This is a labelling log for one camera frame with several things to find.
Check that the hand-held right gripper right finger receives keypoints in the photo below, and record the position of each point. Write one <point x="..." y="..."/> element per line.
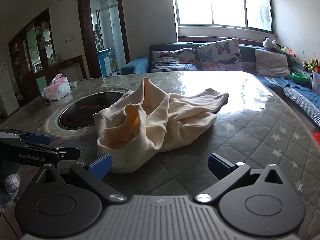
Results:
<point x="218" y="165"/>

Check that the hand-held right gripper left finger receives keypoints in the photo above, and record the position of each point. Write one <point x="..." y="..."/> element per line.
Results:
<point x="101" y="166"/>

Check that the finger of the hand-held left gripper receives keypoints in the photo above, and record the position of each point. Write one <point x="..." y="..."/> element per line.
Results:
<point x="70" y="154"/>
<point x="37" y="138"/>

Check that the cream sweatshirt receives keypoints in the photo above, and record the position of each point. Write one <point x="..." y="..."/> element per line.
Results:
<point x="175" y="115"/>

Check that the person's left hand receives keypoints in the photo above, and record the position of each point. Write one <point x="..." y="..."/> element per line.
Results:
<point x="8" y="188"/>

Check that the round black induction cooktop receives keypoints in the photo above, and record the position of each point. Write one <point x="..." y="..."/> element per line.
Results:
<point x="75" y="115"/>

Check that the white refrigerator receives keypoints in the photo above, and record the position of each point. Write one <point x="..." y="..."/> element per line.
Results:
<point x="7" y="97"/>

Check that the pink tissue pack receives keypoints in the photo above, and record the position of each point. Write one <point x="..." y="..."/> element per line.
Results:
<point x="56" y="90"/>

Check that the small green box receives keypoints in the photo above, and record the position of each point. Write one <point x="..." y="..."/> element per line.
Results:
<point x="73" y="84"/>

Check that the dark wooden sideboard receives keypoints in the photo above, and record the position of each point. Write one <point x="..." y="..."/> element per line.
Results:
<point x="67" y="61"/>

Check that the dark wooden display cabinet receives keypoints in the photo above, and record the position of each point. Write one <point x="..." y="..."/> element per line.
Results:
<point x="23" y="55"/>

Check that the light blue cabinet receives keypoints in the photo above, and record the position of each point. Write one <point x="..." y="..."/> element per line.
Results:
<point x="105" y="62"/>

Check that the red plastic stool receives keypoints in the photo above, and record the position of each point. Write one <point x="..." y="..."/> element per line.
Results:
<point x="317" y="138"/>

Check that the blue blanket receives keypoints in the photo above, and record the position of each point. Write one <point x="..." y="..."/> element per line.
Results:
<point x="287" y="83"/>

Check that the square butterfly print pillow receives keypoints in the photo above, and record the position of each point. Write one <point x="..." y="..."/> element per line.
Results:
<point x="217" y="55"/>

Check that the flat butterfly print pillow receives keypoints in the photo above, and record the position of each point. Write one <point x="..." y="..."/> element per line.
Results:
<point x="170" y="60"/>

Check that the grey cushion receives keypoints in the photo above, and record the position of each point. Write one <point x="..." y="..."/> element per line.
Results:
<point x="272" y="62"/>

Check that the blue corner sofa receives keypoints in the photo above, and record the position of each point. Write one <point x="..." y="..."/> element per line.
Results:
<point x="247" y="52"/>

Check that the green plastic basin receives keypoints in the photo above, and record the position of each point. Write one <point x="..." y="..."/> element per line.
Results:
<point x="300" y="78"/>

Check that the clear plastic storage box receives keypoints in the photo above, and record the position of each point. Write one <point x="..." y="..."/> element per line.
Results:
<point x="316" y="82"/>

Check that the white panda plush toy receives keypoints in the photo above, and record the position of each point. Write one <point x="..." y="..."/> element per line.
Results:
<point x="268" y="43"/>

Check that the colourful plush toy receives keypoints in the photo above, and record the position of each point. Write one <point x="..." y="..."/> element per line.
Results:
<point x="288" y="52"/>

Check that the brown plush bear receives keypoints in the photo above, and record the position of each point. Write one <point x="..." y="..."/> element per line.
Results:
<point x="310" y="65"/>

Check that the window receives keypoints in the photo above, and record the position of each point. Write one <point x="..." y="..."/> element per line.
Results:
<point x="200" y="2"/>

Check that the dark wooden door frame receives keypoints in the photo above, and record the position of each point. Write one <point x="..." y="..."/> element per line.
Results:
<point x="83" y="30"/>

